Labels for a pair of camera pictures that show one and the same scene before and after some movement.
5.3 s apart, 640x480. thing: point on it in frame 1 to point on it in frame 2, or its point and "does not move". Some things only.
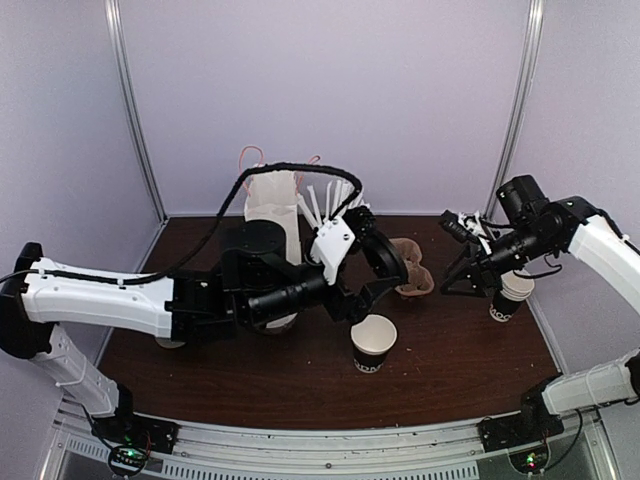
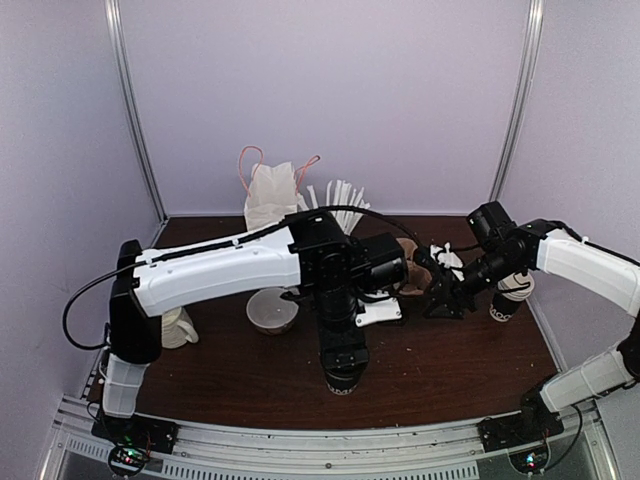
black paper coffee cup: [372, 338] to [342, 382]
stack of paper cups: [512, 292] does not move
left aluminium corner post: [114, 13] does not move
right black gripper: [487, 274] to [450, 294]
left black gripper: [349, 305] to [330, 342]
